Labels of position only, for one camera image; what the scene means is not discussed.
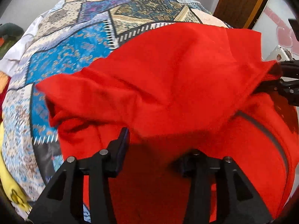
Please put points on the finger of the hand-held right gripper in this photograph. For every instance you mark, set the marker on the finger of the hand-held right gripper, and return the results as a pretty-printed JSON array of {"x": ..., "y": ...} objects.
[
  {"x": 287, "y": 88},
  {"x": 290, "y": 68}
]

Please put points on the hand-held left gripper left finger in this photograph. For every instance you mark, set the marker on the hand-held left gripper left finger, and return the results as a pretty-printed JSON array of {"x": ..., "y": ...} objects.
[{"x": 116, "y": 158}]

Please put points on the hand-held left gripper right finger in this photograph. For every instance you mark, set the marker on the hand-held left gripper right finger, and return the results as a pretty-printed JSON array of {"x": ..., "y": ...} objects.
[{"x": 198, "y": 165}]

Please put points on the red zip jacket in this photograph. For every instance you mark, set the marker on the red zip jacket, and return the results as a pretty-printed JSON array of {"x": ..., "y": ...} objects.
[{"x": 163, "y": 74}]

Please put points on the white appliance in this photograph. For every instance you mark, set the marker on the white appliance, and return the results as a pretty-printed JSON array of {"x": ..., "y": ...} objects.
[{"x": 278, "y": 53}]

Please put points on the wooden door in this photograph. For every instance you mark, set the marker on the wooden door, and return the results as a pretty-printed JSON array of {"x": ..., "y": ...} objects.
[{"x": 238, "y": 2}]

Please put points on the yellow printed cloth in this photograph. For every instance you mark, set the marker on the yellow printed cloth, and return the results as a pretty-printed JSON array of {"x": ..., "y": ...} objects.
[{"x": 14, "y": 191}]

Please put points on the blue patchwork blanket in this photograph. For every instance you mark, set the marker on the blue patchwork blanket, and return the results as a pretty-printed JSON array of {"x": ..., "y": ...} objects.
[{"x": 70, "y": 51}]

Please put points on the white cloth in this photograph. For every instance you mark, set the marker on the white cloth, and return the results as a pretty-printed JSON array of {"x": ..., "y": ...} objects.
[{"x": 14, "y": 56}]

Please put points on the green patterned cloth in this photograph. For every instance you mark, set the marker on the green patterned cloth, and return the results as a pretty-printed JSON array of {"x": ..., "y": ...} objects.
[{"x": 5, "y": 50}]

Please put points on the grey long pillow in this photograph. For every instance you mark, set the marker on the grey long pillow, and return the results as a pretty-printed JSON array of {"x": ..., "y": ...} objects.
[{"x": 11, "y": 29}]

